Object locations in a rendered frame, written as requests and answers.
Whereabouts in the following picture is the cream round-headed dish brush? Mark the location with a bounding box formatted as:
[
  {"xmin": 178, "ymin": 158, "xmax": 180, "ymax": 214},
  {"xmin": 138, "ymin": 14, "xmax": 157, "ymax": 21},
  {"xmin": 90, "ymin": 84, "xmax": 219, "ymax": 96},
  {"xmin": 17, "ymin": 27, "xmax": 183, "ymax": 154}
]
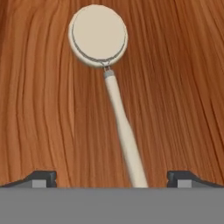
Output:
[{"xmin": 67, "ymin": 3, "xmax": 149, "ymax": 189}]

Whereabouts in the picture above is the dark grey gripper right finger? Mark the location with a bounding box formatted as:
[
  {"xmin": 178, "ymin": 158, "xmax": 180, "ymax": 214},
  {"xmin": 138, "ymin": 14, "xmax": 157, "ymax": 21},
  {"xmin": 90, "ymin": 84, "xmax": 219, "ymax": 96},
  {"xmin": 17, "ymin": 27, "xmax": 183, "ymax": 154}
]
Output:
[{"xmin": 166, "ymin": 170, "xmax": 224, "ymax": 189}]

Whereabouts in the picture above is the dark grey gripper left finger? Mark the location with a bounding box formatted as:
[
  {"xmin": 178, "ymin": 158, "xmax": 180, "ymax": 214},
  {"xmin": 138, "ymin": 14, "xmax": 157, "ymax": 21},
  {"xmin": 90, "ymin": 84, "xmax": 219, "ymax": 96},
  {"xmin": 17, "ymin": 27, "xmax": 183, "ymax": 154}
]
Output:
[{"xmin": 0, "ymin": 170, "xmax": 58, "ymax": 189}]

